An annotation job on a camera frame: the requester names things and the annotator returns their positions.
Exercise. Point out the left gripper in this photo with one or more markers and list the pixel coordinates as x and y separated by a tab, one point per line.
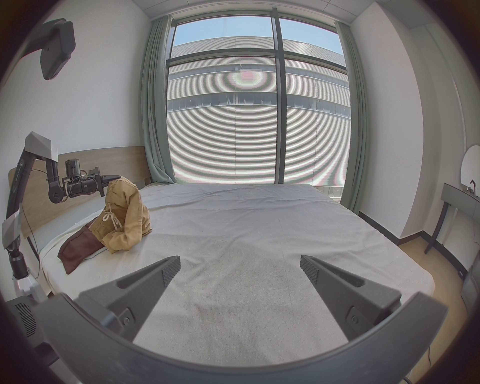
82	186

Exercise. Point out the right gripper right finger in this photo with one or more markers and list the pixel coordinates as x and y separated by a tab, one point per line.
337	288

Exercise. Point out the grey small table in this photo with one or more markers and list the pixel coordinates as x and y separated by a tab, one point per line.
455	197

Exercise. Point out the bed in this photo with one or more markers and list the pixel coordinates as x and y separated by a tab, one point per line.
243	232

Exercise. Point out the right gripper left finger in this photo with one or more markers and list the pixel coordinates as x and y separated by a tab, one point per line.
142	288

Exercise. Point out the brown garment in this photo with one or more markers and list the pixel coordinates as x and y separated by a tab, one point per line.
77	249

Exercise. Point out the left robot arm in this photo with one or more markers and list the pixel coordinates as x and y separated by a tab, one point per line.
15	180

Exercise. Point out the tan shorts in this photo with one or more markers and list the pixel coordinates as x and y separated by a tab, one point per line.
131	213

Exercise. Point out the grey-green curtain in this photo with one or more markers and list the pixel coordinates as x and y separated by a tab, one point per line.
358	131
153	112

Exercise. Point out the window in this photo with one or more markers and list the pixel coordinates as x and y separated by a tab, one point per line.
279	112

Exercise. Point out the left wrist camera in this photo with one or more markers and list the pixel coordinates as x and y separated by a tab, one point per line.
93	172

